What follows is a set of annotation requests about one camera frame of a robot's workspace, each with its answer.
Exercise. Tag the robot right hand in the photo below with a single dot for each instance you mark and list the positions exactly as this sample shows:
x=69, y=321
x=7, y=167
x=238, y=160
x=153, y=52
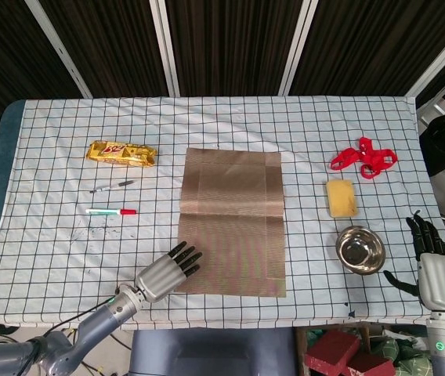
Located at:
x=440, y=282

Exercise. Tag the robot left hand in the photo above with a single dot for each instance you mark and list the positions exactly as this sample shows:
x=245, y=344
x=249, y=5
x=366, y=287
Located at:
x=160, y=278

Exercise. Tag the brown woven placemat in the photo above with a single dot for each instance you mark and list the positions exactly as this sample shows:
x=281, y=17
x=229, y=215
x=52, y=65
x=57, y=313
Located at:
x=230, y=235

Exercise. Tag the metal bowl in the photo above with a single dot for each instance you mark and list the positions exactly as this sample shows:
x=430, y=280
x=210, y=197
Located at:
x=360, y=250

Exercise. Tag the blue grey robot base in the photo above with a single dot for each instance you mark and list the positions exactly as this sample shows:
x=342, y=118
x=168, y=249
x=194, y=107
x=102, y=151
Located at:
x=207, y=352

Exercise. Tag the red capped white marker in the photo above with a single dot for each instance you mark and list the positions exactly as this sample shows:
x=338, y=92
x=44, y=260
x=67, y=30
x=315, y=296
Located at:
x=109, y=211

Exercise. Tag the black pen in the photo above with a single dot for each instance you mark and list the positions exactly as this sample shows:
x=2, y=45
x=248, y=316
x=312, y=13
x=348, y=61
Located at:
x=113, y=186

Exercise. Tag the small red box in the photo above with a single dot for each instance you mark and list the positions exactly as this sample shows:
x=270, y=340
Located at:
x=371, y=366

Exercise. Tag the yellow sponge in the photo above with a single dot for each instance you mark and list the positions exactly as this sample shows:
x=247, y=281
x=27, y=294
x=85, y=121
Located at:
x=342, y=197

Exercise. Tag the gold snack packet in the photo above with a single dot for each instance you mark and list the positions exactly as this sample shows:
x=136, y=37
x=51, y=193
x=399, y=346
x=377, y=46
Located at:
x=120, y=153

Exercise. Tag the red ribbon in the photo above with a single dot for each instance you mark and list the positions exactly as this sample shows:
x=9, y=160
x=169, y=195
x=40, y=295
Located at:
x=371, y=156

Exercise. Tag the wooden crate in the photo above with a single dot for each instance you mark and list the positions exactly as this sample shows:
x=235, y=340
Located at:
x=301, y=352

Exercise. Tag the checkered white tablecloth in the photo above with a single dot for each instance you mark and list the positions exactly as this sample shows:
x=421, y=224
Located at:
x=222, y=121

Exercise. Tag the dark slatted screen panel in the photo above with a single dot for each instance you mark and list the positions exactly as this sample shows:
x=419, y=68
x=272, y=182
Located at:
x=371, y=47
x=3, y=58
x=109, y=47
x=230, y=47

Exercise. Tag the white screen frame post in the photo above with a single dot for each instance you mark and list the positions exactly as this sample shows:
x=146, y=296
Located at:
x=165, y=47
x=438, y=58
x=299, y=47
x=60, y=49

